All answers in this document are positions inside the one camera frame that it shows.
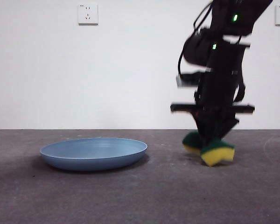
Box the yellow sponge with green pad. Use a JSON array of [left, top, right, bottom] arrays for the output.
[[182, 131, 235, 167]]

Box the blue round plate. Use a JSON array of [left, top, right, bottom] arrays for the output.
[[40, 137, 148, 172]]

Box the black cable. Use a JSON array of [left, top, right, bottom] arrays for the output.
[[233, 79, 246, 103], [176, 2, 213, 77]]

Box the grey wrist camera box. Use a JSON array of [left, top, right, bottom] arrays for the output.
[[176, 72, 202, 88]]

